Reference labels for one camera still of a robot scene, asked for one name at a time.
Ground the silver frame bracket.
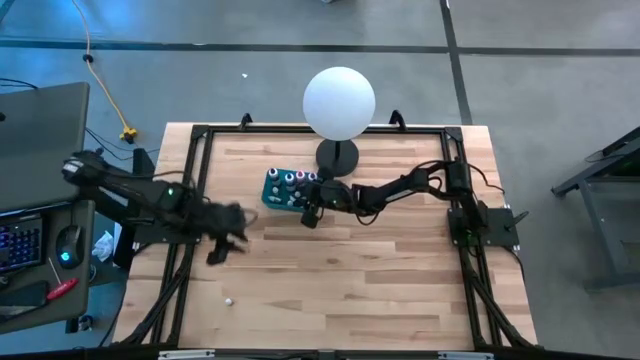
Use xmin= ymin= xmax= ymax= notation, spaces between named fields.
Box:
xmin=157 ymin=349 xmax=217 ymax=360
xmin=438 ymin=351 xmax=496 ymax=360

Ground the black computer mouse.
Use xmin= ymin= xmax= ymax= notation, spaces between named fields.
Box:
xmin=54 ymin=224 xmax=85 ymax=270

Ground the backlit keyboard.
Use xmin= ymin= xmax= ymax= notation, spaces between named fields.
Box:
xmin=0 ymin=213 xmax=44 ymax=275

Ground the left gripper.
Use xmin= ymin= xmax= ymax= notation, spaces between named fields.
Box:
xmin=199 ymin=199 xmax=250 ymax=266

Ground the black aluminium table frame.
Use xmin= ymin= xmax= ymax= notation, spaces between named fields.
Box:
xmin=114 ymin=123 xmax=539 ymax=351

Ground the yellow cable with plug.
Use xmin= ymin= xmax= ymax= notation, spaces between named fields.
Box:
xmin=69 ymin=0 xmax=139 ymax=145

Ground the teal plastic bin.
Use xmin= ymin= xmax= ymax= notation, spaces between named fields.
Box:
xmin=260 ymin=168 xmax=326 ymax=214

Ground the white crumpled bag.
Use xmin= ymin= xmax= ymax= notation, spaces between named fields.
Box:
xmin=91 ymin=227 xmax=121 ymax=264

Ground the black phone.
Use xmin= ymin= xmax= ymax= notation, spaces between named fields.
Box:
xmin=0 ymin=280 xmax=50 ymax=310

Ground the grey desk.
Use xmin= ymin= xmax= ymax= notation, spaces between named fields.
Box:
xmin=0 ymin=199 xmax=97 ymax=336

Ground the grey metal cart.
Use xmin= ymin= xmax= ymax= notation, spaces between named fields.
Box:
xmin=551 ymin=127 xmax=640 ymax=292

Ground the white globe lamp black base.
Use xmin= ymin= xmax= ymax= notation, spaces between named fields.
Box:
xmin=302 ymin=66 xmax=377 ymax=178

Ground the grey laptop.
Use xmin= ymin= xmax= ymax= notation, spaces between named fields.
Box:
xmin=0 ymin=82 xmax=91 ymax=214

